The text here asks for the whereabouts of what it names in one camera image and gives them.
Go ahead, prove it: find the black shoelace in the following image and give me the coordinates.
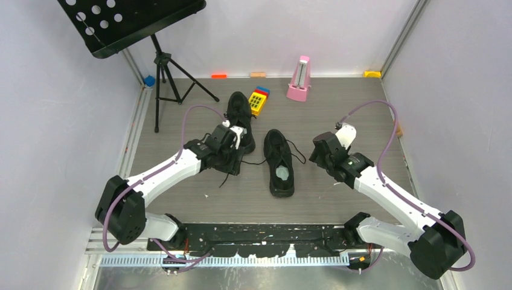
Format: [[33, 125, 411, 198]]
[[217, 138, 307, 189]]

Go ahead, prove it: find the black shoe with laces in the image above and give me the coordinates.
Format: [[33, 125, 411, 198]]
[[263, 129, 295, 198]]

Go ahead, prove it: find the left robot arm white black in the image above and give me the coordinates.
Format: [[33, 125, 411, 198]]
[[94, 123, 247, 250]]

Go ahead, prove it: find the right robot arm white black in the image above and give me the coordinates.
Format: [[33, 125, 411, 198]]
[[309, 132, 469, 280]]

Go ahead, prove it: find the black shoe tied left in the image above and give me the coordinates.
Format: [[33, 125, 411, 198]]
[[225, 91, 255, 154]]

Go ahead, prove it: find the yellow toy block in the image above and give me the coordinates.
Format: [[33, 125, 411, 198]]
[[248, 91, 267, 116]]

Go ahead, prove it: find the brown block right edge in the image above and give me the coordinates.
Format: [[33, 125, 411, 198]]
[[395, 122, 403, 138]]

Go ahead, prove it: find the tan wooden block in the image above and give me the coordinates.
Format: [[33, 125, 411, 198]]
[[250, 72, 266, 78]]

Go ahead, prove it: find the pink metronome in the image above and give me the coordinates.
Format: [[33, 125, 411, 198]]
[[286, 56, 311, 102]]

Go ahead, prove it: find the yellow block in corner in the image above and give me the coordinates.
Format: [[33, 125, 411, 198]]
[[363, 71, 382, 79]]

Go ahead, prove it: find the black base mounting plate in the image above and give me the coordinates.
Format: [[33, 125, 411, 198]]
[[148, 222, 385, 259]]

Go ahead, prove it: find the blue block in corner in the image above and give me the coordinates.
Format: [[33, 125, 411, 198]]
[[144, 76, 156, 88]]

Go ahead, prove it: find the black music stand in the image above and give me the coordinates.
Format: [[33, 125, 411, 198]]
[[57, 0, 220, 134]]

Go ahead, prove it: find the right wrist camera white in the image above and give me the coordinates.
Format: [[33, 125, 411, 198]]
[[335, 123, 357, 150]]

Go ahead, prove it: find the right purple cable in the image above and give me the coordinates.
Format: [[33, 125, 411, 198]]
[[335, 100, 477, 273]]

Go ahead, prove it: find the purple cable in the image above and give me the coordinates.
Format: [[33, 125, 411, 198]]
[[101, 105, 231, 254], [335, 100, 477, 273]]

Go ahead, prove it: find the orange block at wall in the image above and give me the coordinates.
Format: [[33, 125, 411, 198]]
[[211, 74, 227, 79]]

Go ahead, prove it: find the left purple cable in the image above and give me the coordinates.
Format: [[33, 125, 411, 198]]
[[101, 105, 231, 254]]

